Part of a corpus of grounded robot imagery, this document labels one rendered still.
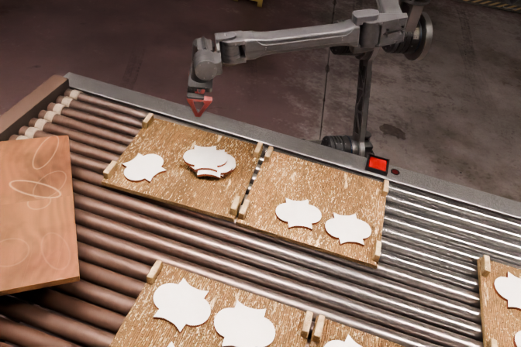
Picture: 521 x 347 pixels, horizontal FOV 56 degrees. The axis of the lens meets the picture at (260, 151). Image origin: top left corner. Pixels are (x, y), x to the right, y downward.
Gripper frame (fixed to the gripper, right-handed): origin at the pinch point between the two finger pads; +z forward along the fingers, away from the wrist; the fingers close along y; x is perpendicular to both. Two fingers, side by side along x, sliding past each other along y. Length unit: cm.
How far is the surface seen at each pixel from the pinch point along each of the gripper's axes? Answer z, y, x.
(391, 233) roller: 24, -24, -60
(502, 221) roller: 23, -17, -99
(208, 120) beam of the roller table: 25.0, 26.0, -4.3
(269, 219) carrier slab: 22.5, -22.3, -22.6
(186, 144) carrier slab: 23.0, 9.2, 2.7
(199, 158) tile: 18.9, -1.9, -1.7
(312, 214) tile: 21.3, -20.4, -35.5
